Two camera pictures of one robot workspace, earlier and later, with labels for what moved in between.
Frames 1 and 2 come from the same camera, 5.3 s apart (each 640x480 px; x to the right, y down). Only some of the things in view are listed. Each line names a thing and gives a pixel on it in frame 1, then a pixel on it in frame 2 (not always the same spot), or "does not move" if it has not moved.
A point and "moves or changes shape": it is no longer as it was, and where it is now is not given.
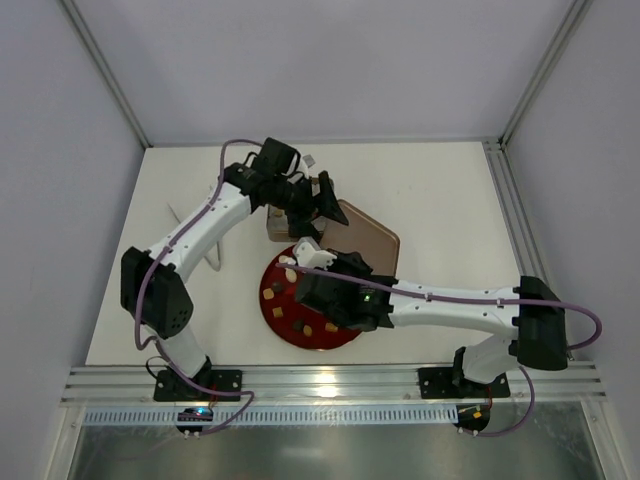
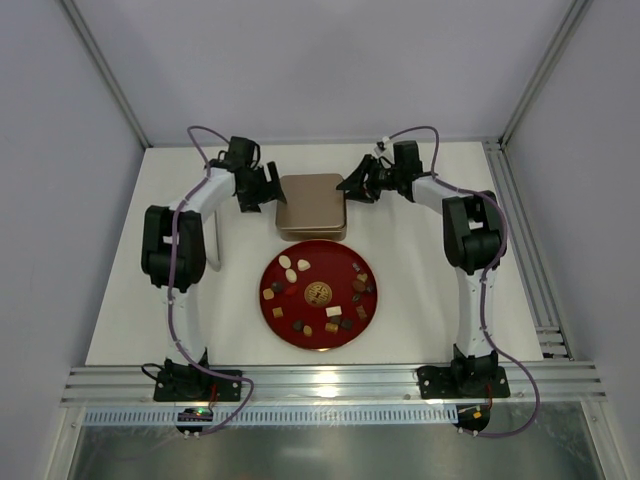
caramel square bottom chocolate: [330, 327] does not move
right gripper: [310, 291] → [369, 178]
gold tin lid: [378, 247] moves or changes shape
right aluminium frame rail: [530, 254] does not move
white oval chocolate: [286, 259] does not move
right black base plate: [450, 383] does not move
